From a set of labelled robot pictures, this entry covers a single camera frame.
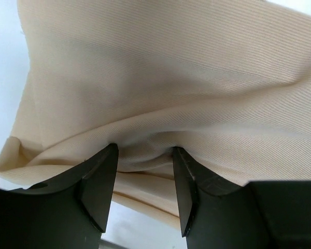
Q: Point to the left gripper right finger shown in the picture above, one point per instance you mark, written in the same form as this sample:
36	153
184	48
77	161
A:
216	213

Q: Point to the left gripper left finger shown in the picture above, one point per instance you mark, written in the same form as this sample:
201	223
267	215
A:
69	210

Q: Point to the beige trousers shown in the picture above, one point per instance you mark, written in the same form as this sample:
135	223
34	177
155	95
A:
229	81

